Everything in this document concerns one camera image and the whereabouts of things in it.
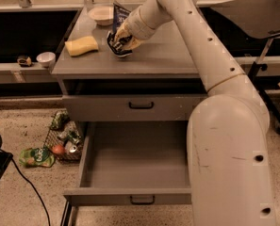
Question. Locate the open grey middle drawer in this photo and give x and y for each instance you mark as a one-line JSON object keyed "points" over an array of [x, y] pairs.
{"points": [[133, 163]]}

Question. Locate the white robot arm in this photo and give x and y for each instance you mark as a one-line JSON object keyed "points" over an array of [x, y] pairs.
{"points": [[229, 170]]}

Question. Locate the black tray stand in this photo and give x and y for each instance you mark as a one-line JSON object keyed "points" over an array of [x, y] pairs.
{"points": [[250, 30]]}

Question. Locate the dark tape measure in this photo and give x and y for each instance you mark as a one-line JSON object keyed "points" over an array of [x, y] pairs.
{"points": [[24, 61]]}

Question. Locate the grey drawer cabinet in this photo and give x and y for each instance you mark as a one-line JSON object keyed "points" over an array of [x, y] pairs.
{"points": [[161, 66]]}

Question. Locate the blue chip bag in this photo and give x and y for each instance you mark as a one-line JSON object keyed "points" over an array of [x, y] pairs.
{"points": [[120, 13]]}

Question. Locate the small white cup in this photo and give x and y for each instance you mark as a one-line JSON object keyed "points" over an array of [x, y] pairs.
{"points": [[46, 59]]}

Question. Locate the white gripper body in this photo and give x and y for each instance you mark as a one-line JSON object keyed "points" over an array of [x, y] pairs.
{"points": [[135, 24]]}

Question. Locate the beige paper bowl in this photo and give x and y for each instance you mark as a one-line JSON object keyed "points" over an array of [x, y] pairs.
{"points": [[102, 15]]}

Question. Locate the green can in basket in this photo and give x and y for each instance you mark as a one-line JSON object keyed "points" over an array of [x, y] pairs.
{"points": [[74, 137]]}

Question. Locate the wire basket on floor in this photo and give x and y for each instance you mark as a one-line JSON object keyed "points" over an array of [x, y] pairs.
{"points": [[72, 152]]}

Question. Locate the green snack bag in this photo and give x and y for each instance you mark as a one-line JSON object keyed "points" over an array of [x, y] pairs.
{"points": [[36, 157]]}

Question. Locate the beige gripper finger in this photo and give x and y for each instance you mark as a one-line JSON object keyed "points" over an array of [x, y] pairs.
{"points": [[130, 43], [122, 34]]}

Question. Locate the closed grey upper drawer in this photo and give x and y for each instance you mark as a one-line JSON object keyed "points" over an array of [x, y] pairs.
{"points": [[131, 107]]}

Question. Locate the yellow sponge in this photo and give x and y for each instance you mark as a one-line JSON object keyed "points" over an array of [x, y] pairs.
{"points": [[81, 46]]}

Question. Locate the green bag in basket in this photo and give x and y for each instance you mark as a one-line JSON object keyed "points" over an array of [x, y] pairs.
{"points": [[59, 120]]}

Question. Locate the red apple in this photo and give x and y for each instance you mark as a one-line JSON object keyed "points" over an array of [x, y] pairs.
{"points": [[58, 149]]}

